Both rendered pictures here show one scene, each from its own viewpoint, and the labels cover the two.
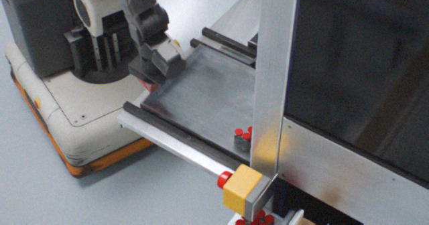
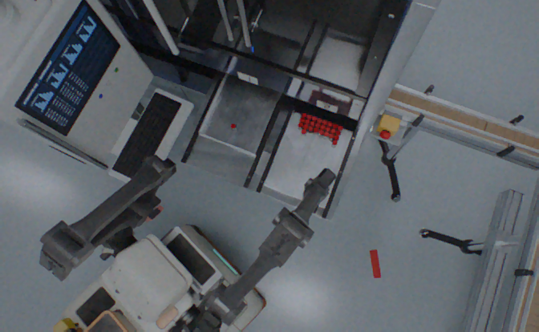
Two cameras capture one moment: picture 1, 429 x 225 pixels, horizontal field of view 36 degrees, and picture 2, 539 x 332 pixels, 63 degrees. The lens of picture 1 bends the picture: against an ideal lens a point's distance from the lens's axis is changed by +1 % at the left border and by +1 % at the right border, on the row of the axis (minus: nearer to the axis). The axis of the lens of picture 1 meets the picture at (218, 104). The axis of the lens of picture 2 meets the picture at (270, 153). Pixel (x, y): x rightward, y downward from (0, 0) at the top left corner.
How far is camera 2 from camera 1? 1.42 m
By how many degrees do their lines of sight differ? 44
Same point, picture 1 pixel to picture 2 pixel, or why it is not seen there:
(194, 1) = not seen: hidden behind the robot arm
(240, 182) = (392, 123)
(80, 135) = (253, 298)
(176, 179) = (246, 238)
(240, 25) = (232, 165)
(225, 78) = (284, 163)
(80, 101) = not seen: hidden behind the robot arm
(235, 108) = (307, 152)
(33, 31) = not seen: outside the picture
